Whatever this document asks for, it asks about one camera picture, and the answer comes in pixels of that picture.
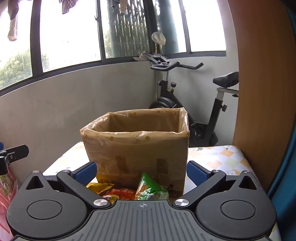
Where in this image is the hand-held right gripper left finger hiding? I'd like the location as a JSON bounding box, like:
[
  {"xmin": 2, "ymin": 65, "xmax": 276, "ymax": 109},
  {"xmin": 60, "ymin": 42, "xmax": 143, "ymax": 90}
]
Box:
[{"xmin": 22, "ymin": 162, "xmax": 111, "ymax": 208}]

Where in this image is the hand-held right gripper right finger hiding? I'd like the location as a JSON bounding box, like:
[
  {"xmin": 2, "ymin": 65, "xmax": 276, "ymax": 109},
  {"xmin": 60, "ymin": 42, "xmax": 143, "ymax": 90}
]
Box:
[{"xmin": 173, "ymin": 161, "xmax": 263, "ymax": 208}]

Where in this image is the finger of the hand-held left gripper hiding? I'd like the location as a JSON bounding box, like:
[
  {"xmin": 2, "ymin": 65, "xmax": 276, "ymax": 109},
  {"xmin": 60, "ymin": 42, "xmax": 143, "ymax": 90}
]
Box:
[{"xmin": 0, "ymin": 142, "xmax": 29, "ymax": 176}]

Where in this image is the yellow snack packet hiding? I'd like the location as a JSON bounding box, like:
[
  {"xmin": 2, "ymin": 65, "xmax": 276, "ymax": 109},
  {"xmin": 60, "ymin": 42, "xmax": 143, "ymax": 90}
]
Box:
[{"xmin": 86, "ymin": 182, "xmax": 115, "ymax": 195}]

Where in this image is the brown cardboard box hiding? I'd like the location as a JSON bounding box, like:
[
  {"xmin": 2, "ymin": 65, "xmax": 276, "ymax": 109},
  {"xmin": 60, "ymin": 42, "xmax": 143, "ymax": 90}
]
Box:
[{"xmin": 80, "ymin": 108, "xmax": 190, "ymax": 196}]

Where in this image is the red snack packet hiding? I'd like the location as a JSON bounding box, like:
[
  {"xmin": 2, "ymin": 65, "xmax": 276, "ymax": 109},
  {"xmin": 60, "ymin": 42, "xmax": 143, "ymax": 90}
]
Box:
[{"xmin": 102, "ymin": 188, "xmax": 137, "ymax": 201}]

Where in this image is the green snack packet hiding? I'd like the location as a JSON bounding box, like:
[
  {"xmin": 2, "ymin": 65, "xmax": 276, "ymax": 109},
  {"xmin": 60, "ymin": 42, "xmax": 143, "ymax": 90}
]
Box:
[{"xmin": 134, "ymin": 172, "xmax": 169, "ymax": 201}]

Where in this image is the floral checked table cover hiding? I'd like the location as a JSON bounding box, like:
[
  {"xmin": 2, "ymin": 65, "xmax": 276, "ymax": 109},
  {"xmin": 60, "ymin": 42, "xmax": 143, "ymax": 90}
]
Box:
[{"xmin": 43, "ymin": 141, "xmax": 281, "ymax": 241}]

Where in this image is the red patterned cloth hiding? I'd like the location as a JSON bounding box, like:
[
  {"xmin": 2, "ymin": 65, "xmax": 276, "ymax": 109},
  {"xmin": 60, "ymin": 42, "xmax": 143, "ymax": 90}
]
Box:
[{"xmin": 0, "ymin": 171, "xmax": 19, "ymax": 241}]

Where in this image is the black exercise bike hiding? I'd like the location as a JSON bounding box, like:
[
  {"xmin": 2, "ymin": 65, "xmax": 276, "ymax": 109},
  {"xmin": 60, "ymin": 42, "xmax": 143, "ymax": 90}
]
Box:
[{"xmin": 141, "ymin": 52, "xmax": 240, "ymax": 147}]

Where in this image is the wooden panel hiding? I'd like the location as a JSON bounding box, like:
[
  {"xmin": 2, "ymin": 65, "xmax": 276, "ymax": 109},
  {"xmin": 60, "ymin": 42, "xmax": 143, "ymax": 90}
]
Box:
[{"xmin": 228, "ymin": 0, "xmax": 296, "ymax": 193}]

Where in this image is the thin metal pipe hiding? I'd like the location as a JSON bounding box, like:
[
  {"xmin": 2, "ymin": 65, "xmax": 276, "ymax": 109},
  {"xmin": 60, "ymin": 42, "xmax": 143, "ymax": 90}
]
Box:
[{"xmin": 155, "ymin": 44, "xmax": 160, "ymax": 103}]

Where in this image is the hanging beige garment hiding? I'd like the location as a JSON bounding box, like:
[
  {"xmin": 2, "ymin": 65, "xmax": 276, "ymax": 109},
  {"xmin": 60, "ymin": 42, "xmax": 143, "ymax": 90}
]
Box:
[{"xmin": 6, "ymin": 0, "xmax": 20, "ymax": 42}]

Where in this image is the crumpled beige cloth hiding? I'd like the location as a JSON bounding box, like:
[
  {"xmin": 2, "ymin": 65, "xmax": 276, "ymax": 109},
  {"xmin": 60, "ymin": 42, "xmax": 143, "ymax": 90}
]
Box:
[{"xmin": 133, "ymin": 51, "xmax": 151, "ymax": 62}]

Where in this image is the white plastic bag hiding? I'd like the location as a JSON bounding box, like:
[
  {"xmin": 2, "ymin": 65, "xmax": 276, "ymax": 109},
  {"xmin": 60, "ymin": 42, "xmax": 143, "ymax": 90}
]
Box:
[{"xmin": 151, "ymin": 32, "xmax": 166, "ymax": 45}]

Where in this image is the perforated metal screen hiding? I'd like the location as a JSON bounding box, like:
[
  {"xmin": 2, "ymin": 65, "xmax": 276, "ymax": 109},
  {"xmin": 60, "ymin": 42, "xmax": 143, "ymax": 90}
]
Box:
[{"xmin": 108, "ymin": 0, "xmax": 151, "ymax": 58}]

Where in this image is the hanging dark patterned garment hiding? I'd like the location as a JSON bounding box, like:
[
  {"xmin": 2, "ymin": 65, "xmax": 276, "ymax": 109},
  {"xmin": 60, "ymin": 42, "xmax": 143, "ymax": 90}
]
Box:
[{"xmin": 59, "ymin": 0, "xmax": 77, "ymax": 15}]

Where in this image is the hanging tan garment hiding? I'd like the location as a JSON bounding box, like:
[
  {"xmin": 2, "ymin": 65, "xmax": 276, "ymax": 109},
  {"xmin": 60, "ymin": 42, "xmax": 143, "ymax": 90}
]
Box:
[{"xmin": 110, "ymin": 0, "xmax": 130, "ymax": 12}]

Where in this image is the dark window frame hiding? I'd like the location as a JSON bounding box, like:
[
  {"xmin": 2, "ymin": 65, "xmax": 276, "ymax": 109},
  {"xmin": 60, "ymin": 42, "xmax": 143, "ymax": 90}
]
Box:
[{"xmin": 0, "ymin": 0, "xmax": 228, "ymax": 92}]

